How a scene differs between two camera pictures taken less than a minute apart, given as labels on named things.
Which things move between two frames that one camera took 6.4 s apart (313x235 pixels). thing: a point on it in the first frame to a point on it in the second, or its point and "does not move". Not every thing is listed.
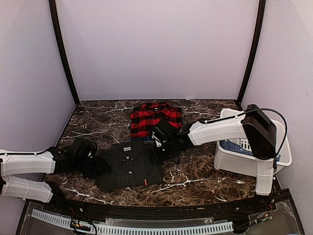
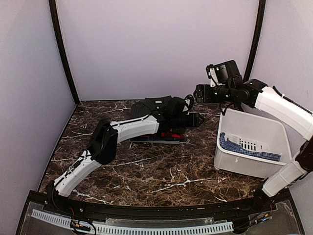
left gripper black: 99,168 to 195,121
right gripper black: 159,157 to 202,90
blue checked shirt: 231,146 does not move
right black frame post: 260,19 does not move
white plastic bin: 236,156 does not move
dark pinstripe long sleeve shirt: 132,164 to 166,109
